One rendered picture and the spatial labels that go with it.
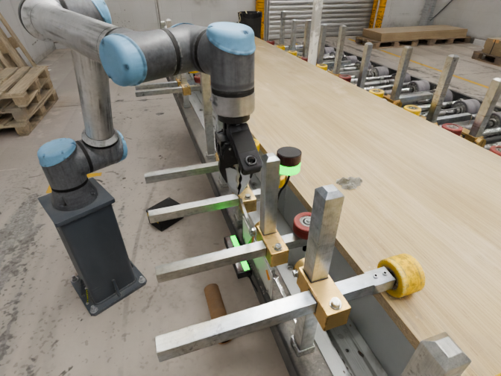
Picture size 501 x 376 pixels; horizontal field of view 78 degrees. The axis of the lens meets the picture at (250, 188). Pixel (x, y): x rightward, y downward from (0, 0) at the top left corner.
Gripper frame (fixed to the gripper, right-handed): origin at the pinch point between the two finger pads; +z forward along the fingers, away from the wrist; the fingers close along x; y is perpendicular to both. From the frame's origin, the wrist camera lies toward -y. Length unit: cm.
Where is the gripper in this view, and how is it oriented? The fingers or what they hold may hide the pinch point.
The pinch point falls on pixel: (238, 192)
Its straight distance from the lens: 77.9
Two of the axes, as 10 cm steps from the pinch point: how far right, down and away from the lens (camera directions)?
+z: 0.0, 8.2, 5.7
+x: -9.5, 1.8, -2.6
